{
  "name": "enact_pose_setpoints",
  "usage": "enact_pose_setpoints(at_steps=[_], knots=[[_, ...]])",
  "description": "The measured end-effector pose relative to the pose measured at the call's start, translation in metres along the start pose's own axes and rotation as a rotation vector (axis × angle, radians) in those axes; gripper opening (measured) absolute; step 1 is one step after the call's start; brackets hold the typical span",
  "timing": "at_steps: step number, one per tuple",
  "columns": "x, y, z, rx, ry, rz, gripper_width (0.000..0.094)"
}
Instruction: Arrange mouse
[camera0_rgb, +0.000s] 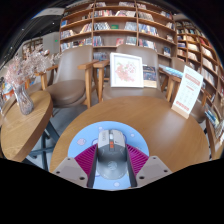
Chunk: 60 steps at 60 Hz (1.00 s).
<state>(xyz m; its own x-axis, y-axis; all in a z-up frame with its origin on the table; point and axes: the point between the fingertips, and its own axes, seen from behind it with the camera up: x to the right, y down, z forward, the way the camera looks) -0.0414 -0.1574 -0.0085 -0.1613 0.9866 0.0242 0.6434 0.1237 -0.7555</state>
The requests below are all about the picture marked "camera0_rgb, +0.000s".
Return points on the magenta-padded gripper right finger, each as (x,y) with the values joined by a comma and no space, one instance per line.
(155,170)

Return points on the dark blue book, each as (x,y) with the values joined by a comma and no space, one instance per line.
(150,76)

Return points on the round wooden side table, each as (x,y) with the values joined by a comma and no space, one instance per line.
(216,146)
(23,130)

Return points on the white hanging ceiling panel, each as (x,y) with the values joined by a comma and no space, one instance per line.
(49,12)

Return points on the wide wooden bookshelf with books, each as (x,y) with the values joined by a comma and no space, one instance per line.
(113,26)

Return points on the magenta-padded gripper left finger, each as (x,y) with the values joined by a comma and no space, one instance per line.
(68,170)

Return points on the white sign on wooden stand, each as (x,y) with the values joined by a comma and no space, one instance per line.
(188,90)

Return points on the glass vase with pink flowers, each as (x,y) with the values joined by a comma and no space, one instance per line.
(24,100)

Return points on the stack of books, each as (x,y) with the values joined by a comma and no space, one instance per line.
(212,120)

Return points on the grey computer mouse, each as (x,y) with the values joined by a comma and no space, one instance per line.
(111,156)

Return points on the white framed pink flower picture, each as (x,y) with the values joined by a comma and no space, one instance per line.
(126,70)

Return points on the curved wooden bookshelf with books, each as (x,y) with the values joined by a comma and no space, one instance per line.
(200,50)

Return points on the round light blue mouse pad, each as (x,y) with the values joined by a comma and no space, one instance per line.
(83,136)

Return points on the distant wooden shelf unit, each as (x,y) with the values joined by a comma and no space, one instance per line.
(31,46)

